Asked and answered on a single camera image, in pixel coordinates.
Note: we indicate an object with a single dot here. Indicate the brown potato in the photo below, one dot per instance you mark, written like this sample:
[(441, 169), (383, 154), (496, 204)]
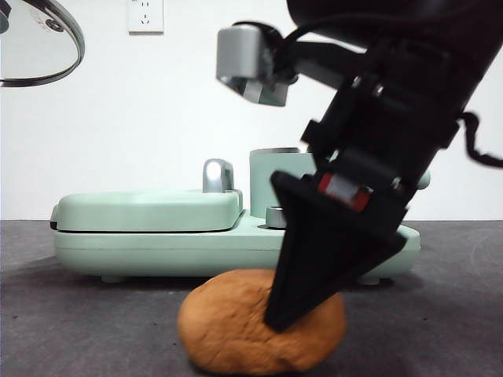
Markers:
[(228, 330)]

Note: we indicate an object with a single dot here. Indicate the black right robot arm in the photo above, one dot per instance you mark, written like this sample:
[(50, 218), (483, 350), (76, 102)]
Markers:
[(432, 23)]

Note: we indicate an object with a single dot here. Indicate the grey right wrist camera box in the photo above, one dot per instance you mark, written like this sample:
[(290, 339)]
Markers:
[(239, 55)]

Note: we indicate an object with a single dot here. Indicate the green grill cover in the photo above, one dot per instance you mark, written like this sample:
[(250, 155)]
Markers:
[(149, 210)]

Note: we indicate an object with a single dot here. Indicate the green breakfast machine base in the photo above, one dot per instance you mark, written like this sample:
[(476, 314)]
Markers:
[(157, 251)]

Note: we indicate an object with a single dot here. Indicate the white wall socket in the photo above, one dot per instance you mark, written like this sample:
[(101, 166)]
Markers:
[(144, 15)]

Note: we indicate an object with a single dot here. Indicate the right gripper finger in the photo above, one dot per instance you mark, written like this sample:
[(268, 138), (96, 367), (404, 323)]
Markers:
[(314, 255)]

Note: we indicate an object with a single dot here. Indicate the glass pot lid green knob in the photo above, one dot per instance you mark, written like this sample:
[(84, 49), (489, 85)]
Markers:
[(47, 23)]

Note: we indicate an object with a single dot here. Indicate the silver control knob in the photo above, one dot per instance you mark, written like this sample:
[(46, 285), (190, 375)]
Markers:
[(274, 218)]

